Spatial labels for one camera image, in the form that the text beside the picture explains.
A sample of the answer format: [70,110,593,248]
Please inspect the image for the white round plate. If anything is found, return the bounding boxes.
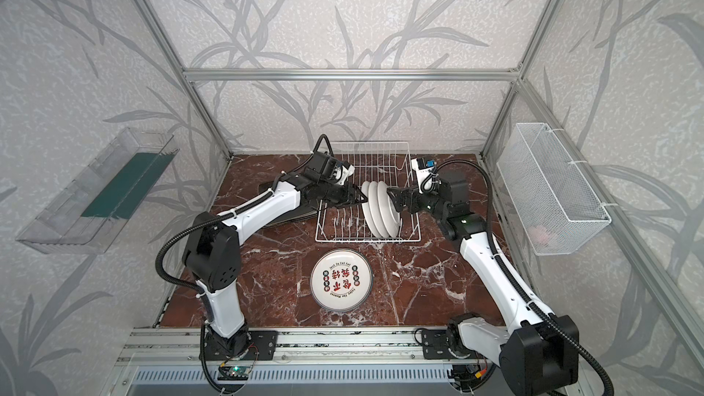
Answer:
[378,181,401,238]
[368,181,391,238]
[361,181,381,238]
[310,249,374,313]

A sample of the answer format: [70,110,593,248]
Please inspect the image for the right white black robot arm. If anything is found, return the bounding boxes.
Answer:
[379,172,579,395]

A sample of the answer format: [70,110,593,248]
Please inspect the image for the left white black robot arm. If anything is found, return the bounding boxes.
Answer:
[183,151,367,358]

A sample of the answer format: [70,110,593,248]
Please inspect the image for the pink object in basket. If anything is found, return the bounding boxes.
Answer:
[528,225,555,247]

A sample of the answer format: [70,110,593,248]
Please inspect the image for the green led circuit board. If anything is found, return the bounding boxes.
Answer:
[218,364,253,381]

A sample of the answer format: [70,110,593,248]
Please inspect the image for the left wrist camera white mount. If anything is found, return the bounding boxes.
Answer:
[331,161,355,185]

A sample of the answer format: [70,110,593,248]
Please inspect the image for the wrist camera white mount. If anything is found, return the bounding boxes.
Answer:
[331,161,355,185]
[411,157,436,194]

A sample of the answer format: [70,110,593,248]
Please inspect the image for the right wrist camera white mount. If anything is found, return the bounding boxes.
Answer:
[411,157,436,194]

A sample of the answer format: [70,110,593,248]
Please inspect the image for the white wire dish rack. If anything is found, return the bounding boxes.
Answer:
[315,140,422,244]

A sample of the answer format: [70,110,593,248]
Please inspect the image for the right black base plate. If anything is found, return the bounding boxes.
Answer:
[414,327,492,365]

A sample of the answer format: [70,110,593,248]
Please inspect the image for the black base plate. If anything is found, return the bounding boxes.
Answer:
[414,327,492,365]
[200,329,279,361]

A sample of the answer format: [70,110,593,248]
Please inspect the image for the aluminium front rail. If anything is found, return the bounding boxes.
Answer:
[117,326,458,366]

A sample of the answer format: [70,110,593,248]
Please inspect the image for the white mesh wall basket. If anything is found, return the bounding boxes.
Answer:
[497,123,612,256]

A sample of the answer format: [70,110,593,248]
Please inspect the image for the right black corrugated cable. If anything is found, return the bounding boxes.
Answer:
[422,158,615,396]

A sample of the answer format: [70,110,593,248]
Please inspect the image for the black corrugated cable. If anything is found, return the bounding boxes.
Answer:
[422,158,615,396]
[155,133,336,394]

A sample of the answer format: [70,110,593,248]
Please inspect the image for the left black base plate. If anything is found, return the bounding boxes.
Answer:
[200,329,279,361]

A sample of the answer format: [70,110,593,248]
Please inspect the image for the right base connector wires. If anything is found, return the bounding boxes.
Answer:
[447,362,493,392]

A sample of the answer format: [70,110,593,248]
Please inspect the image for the aluminium frame crossbar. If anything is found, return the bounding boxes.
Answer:
[183,68,519,82]

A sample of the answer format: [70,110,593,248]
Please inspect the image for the left black corrugated cable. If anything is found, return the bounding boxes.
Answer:
[155,133,336,394]

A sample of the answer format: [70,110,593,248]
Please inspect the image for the clear plastic wall shelf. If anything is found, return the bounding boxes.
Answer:
[16,128,180,255]

